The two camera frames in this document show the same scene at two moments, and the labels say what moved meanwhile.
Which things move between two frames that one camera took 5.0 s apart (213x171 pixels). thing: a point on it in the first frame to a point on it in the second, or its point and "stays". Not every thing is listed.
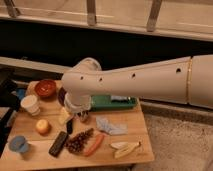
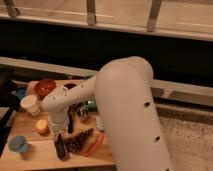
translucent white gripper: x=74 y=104 to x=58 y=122
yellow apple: x=43 y=127 stays
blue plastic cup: x=19 y=144 stays
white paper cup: x=31 y=104 stays
